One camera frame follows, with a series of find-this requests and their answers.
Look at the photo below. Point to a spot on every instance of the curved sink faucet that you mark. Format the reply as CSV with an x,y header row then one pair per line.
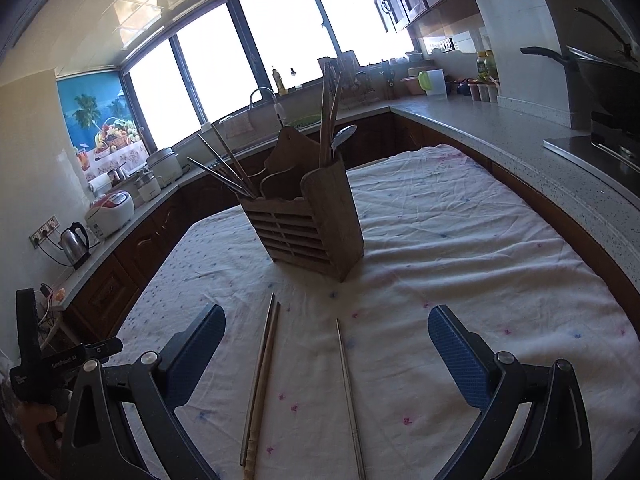
x,y
267,96

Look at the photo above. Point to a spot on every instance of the gas stove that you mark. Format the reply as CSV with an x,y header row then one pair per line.
x,y
610,152

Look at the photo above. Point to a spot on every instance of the lone wooden chopstick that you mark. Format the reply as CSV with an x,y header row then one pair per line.
x,y
329,104

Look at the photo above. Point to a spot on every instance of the black wok with lid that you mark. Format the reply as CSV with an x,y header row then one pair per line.
x,y
614,82

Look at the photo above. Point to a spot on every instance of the metal spoon in holder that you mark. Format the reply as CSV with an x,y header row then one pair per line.
x,y
342,136

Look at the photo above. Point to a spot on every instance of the small white steamer pot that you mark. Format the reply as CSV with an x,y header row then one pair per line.
x,y
147,186

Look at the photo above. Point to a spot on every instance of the wall power socket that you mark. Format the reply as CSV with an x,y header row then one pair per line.
x,y
48,228

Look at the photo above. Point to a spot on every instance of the carved wooden chopstick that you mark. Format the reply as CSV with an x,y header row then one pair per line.
x,y
262,389

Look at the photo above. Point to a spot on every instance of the steel electric kettle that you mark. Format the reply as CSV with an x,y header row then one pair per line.
x,y
75,244

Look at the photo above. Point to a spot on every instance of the dish soap bottle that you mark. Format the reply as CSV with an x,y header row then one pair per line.
x,y
277,78

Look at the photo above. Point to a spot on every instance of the white green plastic jug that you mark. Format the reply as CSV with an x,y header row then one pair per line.
x,y
433,82

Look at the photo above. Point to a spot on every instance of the yellow oil bottle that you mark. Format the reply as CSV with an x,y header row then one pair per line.
x,y
486,65

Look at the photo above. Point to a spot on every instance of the white red rice cooker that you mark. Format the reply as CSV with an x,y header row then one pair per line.
x,y
109,214

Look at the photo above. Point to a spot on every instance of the wooden utensil holder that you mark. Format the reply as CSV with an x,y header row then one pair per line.
x,y
305,214

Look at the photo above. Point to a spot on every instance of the dish drying rack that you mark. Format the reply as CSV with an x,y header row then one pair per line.
x,y
345,75

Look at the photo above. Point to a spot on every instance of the tropical fruit poster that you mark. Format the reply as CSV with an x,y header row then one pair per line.
x,y
101,126

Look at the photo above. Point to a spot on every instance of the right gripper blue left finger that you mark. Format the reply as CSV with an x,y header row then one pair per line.
x,y
185,357

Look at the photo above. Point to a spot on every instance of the person's left hand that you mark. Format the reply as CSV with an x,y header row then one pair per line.
x,y
36,422

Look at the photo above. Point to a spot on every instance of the metal chopstick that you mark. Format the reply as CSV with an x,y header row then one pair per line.
x,y
352,417

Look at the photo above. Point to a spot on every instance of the white floral tablecloth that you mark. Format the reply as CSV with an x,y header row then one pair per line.
x,y
437,229

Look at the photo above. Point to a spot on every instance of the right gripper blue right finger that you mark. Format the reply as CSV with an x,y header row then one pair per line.
x,y
466,355

